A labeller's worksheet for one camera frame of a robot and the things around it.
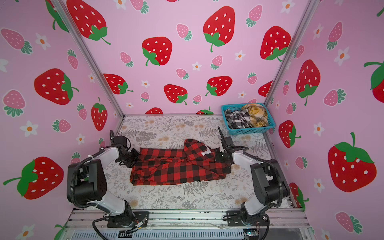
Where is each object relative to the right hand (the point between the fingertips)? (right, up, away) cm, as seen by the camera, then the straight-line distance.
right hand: (216, 156), depth 94 cm
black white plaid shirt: (+17, +25, +11) cm, 32 cm away
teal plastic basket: (+19, +35, +23) cm, 46 cm away
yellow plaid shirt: (+32, +28, +13) cm, 45 cm away
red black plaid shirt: (-13, -4, -1) cm, 13 cm away
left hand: (-48, 0, -1) cm, 48 cm away
